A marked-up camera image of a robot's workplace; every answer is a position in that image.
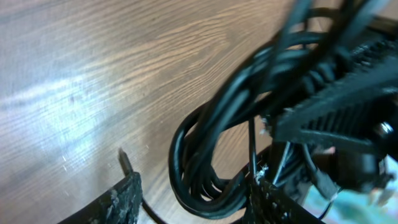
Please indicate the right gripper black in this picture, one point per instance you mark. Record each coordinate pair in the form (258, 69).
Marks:
(355, 113)

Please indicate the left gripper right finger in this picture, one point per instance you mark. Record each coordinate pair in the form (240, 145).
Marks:
(269, 205)

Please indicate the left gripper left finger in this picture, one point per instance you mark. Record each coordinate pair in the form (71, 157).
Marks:
(118, 205)

